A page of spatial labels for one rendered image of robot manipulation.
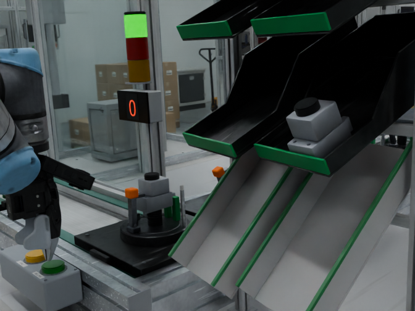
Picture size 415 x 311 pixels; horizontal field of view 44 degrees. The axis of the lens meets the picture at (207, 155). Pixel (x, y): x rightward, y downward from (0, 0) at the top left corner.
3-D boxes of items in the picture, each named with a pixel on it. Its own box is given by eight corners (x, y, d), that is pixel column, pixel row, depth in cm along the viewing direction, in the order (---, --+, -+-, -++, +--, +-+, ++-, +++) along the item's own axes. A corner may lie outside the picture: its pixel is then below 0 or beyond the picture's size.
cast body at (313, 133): (319, 170, 61) (300, 118, 58) (294, 163, 64) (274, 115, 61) (364, 131, 64) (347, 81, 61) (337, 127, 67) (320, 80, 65)
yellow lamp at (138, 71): (136, 82, 116) (135, 60, 115) (125, 82, 120) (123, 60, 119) (154, 81, 120) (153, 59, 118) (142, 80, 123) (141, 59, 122)
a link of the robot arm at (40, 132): (34, 112, 90) (56, 116, 84) (37, 138, 91) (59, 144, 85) (-9, 118, 85) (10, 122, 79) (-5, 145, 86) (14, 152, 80)
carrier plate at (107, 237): (141, 281, 88) (141, 269, 88) (74, 244, 106) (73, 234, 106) (240, 240, 104) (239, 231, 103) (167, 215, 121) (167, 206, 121)
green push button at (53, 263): (48, 281, 89) (47, 270, 89) (38, 274, 92) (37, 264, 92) (69, 273, 92) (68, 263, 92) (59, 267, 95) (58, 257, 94)
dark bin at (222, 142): (236, 160, 70) (214, 113, 67) (188, 145, 81) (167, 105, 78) (368, 60, 80) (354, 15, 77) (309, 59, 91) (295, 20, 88)
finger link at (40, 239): (22, 268, 88) (15, 217, 86) (55, 258, 92) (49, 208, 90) (29, 274, 86) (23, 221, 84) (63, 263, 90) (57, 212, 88)
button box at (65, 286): (47, 315, 88) (43, 281, 87) (1, 277, 104) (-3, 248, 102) (84, 300, 93) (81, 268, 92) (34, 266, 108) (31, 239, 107)
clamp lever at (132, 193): (131, 228, 99) (129, 190, 98) (126, 226, 101) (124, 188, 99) (147, 224, 101) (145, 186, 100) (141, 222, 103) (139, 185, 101)
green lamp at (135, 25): (133, 37, 114) (131, 14, 113) (121, 37, 118) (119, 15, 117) (152, 36, 117) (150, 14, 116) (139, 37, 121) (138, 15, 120)
